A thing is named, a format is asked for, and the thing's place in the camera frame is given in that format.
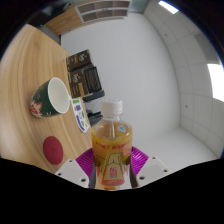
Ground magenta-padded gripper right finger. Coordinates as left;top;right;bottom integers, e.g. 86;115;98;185
128;146;173;188

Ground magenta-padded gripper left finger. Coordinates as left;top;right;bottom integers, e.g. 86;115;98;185
54;147;98;189

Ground flat black box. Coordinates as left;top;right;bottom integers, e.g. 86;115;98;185
81;65;103;96

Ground green printed mug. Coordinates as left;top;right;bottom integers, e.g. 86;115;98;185
29;77;72;118

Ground grey ceiling air vent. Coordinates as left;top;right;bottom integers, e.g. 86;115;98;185
192;31;216;63

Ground large ceiling light panel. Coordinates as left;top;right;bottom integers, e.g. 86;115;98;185
206;63;224;103

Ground tall dark brown box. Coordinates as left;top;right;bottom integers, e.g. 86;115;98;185
65;49;94;73

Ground white green leaflet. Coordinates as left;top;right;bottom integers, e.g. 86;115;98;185
70;97;91;134

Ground wooden glass-door shelf cabinet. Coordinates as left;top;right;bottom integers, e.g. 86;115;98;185
43;0;133;36

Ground orange-label drink bottle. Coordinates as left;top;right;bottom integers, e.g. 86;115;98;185
90;99;133;189

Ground flat round red coaster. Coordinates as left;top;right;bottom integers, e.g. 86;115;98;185
42;135;64;166

